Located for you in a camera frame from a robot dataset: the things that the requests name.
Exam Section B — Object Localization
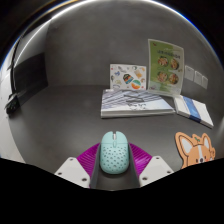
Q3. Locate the white book with blue band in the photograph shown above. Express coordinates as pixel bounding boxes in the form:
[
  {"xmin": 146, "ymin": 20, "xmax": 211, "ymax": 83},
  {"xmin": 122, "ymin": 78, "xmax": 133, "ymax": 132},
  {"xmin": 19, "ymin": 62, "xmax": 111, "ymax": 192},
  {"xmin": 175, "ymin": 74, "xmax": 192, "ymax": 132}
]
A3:
[{"xmin": 173, "ymin": 94, "xmax": 215, "ymax": 129}]

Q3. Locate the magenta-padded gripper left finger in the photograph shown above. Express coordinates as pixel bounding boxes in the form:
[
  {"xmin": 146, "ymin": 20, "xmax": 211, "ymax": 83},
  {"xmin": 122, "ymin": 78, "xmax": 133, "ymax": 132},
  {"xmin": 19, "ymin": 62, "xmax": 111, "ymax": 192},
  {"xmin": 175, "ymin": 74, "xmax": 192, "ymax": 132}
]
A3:
[{"xmin": 54, "ymin": 142, "xmax": 102, "ymax": 189}]

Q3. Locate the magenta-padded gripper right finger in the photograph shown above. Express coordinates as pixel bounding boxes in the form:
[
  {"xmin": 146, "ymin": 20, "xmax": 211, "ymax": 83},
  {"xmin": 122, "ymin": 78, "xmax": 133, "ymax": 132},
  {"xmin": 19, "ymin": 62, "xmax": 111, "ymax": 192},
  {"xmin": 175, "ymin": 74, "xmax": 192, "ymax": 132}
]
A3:
[{"xmin": 128, "ymin": 142, "xmax": 175, "ymax": 188}]

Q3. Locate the grey striped cover book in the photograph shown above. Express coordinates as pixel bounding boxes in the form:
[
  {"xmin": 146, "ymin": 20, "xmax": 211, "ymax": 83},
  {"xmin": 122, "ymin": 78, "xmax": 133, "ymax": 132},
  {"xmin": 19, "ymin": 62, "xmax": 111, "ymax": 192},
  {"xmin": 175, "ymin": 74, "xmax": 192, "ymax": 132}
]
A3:
[{"xmin": 100, "ymin": 88, "xmax": 176, "ymax": 119}]

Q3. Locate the black flat panel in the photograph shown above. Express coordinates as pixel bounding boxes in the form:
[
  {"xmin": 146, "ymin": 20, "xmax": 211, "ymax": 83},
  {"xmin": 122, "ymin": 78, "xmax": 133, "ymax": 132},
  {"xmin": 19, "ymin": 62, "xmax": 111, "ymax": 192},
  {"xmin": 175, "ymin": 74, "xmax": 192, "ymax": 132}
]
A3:
[{"xmin": 12, "ymin": 52, "xmax": 49, "ymax": 101}]

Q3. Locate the green food menu stand sign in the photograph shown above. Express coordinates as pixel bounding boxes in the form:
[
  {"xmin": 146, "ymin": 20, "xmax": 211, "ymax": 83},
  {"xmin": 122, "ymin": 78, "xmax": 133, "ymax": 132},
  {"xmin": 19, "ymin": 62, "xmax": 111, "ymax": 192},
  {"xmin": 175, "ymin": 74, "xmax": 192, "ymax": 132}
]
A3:
[{"xmin": 146, "ymin": 38, "xmax": 185, "ymax": 98}]

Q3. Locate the white sticker sheet card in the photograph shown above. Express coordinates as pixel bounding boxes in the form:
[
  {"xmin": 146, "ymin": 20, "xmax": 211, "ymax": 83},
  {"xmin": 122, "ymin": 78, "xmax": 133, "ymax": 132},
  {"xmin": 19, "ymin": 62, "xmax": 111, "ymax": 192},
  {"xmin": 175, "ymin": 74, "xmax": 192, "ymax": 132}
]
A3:
[{"xmin": 109, "ymin": 63, "xmax": 147, "ymax": 92}]

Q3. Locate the mint green perforated computer mouse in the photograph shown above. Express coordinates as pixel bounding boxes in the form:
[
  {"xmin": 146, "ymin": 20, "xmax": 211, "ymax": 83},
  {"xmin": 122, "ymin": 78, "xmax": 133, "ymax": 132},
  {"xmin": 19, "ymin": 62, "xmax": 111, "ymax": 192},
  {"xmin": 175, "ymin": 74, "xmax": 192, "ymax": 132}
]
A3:
[{"xmin": 99, "ymin": 130, "xmax": 130, "ymax": 175}]

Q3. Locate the orange corgi-shaped mouse pad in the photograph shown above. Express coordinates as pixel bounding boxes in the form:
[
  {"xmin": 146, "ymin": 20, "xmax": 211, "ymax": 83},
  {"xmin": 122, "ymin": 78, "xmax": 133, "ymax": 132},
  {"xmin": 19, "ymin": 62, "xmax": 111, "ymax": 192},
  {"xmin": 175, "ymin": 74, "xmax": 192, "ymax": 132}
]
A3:
[{"xmin": 174, "ymin": 131, "xmax": 217, "ymax": 170}]

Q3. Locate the white wall socket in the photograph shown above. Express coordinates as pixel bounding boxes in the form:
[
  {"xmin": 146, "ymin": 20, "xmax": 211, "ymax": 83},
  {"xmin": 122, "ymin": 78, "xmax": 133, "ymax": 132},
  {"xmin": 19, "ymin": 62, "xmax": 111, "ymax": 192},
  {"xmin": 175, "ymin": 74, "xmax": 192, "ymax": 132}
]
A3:
[
  {"xmin": 194, "ymin": 70, "xmax": 203, "ymax": 86},
  {"xmin": 201, "ymin": 75, "xmax": 209, "ymax": 90},
  {"xmin": 184, "ymin": 65, "xmax": 195, "ymax": 82}
]

